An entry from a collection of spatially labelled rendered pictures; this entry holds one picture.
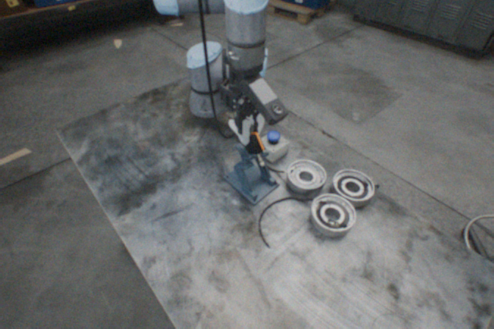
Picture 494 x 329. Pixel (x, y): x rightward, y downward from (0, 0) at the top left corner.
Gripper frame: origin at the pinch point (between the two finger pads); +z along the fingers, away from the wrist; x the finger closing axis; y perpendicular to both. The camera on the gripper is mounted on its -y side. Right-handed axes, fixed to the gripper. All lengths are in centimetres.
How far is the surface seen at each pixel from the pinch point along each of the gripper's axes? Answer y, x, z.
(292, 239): -19.6, 5.1, 16.1
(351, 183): -20.6, -18.5, 14.3
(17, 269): 86, 79, 96
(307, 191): -14.3, -6.8, 13.1
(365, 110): 37, -169, 97
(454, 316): -52, -6, 16
